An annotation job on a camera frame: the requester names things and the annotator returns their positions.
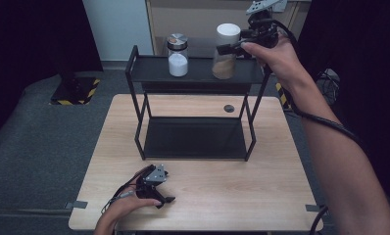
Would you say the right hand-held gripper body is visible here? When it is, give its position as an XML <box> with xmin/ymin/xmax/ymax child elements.
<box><xmin>245</xmin><ymin>0</ymin><xmax>281</xmax><ymax>50</ymax></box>

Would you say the wooden cabinet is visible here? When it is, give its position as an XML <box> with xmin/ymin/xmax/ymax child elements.
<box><xmin>145</xmin><ymin>0</ymin><xmax>313</xmax><ymax>71</ymax></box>

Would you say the black stand with striped base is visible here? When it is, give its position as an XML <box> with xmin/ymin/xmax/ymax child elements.
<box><xmin>48</xmin><ymin>48</ymin><xmax>102</xmax><ymax>107</ymax></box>
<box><xmin>274</xmin><ymin>81</ymin><xmax>293</xmax><ymax>111</ymax></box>

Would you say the tangle of black cables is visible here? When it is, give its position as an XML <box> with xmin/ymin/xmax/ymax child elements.
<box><xmin>316</xmin><ymin>68</ymin><xmax>342</xmax><ymax>106</ymax></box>

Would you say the white wall outlet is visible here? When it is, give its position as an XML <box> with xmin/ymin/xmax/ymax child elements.
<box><xmin>271</xmin><ymin>0</ymin><xmax>288</xmax><ymax>14</ymax></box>

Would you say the person's left hand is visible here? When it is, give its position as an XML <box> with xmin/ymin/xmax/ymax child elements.
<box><xmin>101</xmin><ymin>195</ymin><xmax>163</xmax><ymax>230</ymax></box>

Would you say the hand-held gripper cable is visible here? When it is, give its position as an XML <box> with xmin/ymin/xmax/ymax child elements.
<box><xmin>266</xmin><ymin>19</ymin><xmax>367</xmax><ymax>235</ymax></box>
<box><xmin>100</xmin><ymin>164</ymin><xmax>156</xmax><ymax>215</ymax></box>

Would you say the glass jar with white lid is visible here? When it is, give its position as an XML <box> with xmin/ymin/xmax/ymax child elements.
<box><xmin>211</xmin><ymin>22</ymin><xmax>242</xmax><ymax>80</ymax></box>

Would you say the person's right hand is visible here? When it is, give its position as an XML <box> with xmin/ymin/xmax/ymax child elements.
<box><xmin>240</xmin><ymin>33</ymin><xmax>313</xmax><ymax>96</ymax></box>

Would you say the left hand-held gripper cable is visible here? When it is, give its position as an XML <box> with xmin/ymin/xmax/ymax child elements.
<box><xmin>100</xmin><ymin>164</ymin><xmax>156</xmax><ymax>215</ymax></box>

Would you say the glass jar with silver lid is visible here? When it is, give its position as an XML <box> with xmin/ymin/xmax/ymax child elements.
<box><xmin>166</xmin><ymin>31</ymin><xmax>190</xmax><ymax>78</ymax></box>

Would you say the right hand-held gripper cable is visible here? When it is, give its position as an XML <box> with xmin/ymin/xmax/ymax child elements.
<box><xmin>266</xmin><ymin>19</ymin><xmax>367</xmax><ymax>235</ymax></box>

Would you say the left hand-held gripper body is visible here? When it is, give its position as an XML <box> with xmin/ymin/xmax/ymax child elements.
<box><xmin>135</xmin><ymin>164</ymin><xmax>170</xmax><ymax>200</ymax></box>

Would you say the black curtain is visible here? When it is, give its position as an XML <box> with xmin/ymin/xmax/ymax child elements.
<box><xmin>0</xmin><ymin>0</ymin><xmax>105</xmax><ymax>149</ymax></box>
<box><xmin>290</xmin><ymin>0</ymin><xmax>390</xmax><ymax>210</ymax></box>

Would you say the black metal shelf rack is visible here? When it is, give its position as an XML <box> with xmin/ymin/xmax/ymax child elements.
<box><xmin>124</xmin><ymin>44</ymin><xmax>271</xmax><ymax>163</ymax></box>

